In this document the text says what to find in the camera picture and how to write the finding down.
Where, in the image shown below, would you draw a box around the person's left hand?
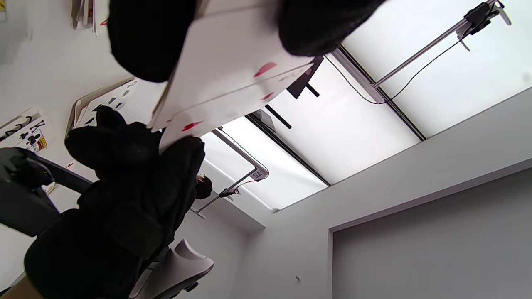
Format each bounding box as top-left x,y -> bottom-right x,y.
24,0 -> 387,299

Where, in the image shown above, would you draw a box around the many-pip spades playing card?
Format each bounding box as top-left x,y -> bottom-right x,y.
66,77 -> 167,140

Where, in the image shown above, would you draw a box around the pile of clubs cards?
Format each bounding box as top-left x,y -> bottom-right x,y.
0,107 -> 59,196

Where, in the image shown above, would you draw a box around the stack of playing cards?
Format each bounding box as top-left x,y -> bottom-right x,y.
148,0 -> 325,152

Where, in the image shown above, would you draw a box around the pile of diamonds cards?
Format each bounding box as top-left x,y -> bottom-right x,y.
71,0 -> 109,37

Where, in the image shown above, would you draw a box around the person's left forearm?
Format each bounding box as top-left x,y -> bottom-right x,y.
0,275 -> 45,299

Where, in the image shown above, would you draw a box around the grey and white handheld controller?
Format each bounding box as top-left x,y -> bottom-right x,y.
37,156 -> 214,299

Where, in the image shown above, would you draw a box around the grey overhead metal rod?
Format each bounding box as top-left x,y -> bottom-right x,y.
372,0 -> 512,90

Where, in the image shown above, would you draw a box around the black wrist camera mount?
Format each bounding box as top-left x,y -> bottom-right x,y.
0,147 -> 61,237

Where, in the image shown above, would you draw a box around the grey metal overhead frame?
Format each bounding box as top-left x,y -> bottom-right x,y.
189,127 -> 270,220

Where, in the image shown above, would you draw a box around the black overhead bracket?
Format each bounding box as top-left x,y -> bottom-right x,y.
287,56 -> 325,100
245,104 -> 292,130

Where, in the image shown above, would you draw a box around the black overhead cable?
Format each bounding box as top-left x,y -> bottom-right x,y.
324,37 -> 468,105

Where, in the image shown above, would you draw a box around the black overhead camera device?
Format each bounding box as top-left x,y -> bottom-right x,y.
463,2 -> 505,36

